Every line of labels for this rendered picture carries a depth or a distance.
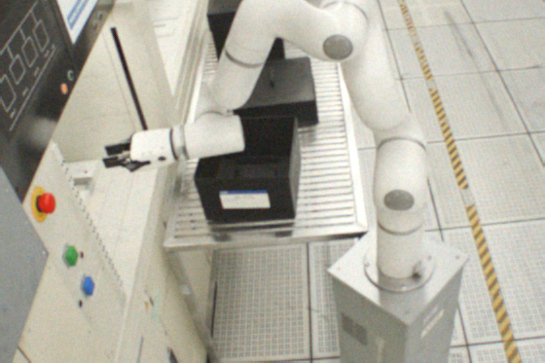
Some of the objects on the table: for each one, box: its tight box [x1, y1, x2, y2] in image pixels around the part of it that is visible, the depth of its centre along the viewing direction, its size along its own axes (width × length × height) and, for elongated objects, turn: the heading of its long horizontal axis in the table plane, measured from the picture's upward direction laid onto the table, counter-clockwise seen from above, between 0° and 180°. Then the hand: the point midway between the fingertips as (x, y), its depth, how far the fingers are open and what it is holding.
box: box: [206, 0, 285, 62], centre depth 247 cm, size 29×29×25 cm
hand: (112, 155), depth 141 cm, fingers open, 4 cm apart
